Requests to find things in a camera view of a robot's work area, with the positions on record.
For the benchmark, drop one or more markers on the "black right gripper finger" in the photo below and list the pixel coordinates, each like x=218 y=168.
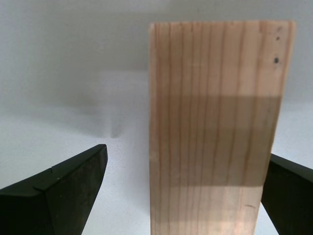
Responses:
x=53 y=203
x=291 y=195

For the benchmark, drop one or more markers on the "light wooden block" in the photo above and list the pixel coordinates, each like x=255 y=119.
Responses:
x=212 y=122

